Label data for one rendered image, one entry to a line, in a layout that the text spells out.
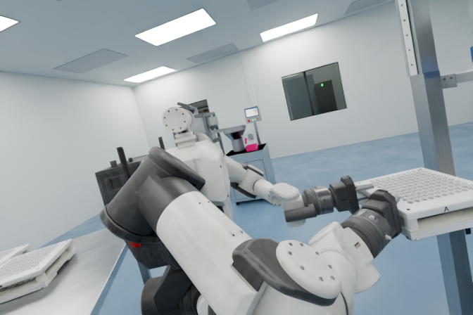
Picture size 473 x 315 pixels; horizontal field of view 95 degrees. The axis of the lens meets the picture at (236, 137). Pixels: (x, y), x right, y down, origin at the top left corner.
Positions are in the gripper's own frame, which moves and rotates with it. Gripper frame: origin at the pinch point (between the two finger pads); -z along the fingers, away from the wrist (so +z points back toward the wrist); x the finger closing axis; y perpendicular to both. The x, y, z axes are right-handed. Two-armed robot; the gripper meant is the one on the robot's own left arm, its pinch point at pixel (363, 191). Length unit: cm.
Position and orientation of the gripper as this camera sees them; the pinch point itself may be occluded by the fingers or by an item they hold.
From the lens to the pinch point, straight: 82.6
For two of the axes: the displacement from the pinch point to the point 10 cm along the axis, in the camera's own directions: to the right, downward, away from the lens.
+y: -1.2, 1.3, -9.8
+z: -9.6, 2.4, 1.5
